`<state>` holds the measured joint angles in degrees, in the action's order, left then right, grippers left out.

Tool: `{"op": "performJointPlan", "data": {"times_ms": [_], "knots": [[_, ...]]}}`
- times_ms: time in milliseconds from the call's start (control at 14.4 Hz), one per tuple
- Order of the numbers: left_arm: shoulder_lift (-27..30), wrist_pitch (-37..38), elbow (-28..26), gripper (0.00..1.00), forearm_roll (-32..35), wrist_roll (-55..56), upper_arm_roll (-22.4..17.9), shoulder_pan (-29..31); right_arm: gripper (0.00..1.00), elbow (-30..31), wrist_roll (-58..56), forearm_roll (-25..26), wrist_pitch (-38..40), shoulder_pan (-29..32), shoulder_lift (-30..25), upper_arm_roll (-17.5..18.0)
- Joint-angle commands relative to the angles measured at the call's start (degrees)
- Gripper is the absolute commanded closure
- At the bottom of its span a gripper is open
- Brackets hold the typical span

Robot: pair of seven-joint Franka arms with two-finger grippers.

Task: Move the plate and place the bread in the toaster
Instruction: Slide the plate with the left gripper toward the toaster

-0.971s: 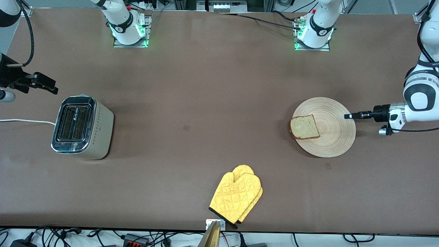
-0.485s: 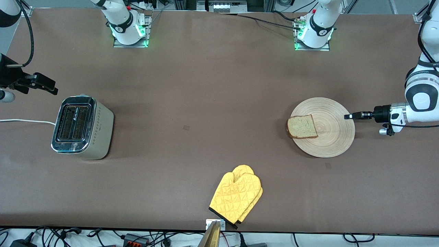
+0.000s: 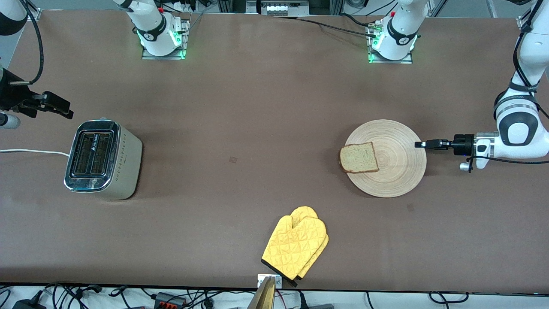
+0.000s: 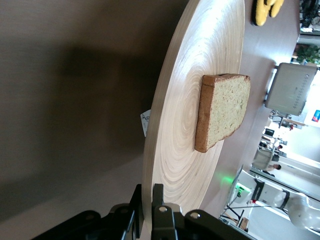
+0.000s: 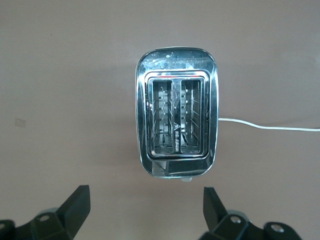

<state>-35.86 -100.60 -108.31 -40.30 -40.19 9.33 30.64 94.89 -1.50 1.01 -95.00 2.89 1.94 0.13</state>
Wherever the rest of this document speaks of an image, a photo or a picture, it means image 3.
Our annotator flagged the thin black table cable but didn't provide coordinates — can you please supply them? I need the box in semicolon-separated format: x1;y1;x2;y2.
296;14;379;38

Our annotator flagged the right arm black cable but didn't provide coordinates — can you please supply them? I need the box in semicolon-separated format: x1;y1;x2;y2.
9;0;45;85

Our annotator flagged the gold metal bracket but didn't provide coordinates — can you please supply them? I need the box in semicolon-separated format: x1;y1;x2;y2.
247;276;276;309

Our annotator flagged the grey power strip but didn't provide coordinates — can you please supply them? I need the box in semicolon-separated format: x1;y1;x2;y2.
257;0;310;17

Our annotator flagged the yellow quilted oven mitt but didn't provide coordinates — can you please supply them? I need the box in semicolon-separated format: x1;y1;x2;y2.
261;215;326;282
291;206;330;287

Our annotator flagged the slice of brown bread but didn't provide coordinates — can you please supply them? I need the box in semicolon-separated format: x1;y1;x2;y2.
339;142;380;174

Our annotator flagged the looped black floor cable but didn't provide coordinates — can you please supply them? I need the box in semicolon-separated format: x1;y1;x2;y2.
429;291;471;305

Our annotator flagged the black and red connector box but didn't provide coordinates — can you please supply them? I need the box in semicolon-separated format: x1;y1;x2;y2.
154;292;188;308

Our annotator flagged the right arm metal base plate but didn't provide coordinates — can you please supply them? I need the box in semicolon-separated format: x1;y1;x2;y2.
142;19;191;61

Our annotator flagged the silver two-slot toaster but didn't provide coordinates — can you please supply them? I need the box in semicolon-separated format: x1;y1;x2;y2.
63;118;143;201

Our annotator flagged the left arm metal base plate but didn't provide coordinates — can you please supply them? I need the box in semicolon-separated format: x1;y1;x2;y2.
368;21;413;65

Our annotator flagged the round wooden plate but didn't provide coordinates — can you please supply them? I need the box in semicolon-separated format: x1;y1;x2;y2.
344;119;427;198

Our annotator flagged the small silver clamp plate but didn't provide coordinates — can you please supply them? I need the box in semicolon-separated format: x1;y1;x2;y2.
257;274;283;288

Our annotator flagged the white toaster power cable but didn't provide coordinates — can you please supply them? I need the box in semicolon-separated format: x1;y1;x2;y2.
0;148;70;158

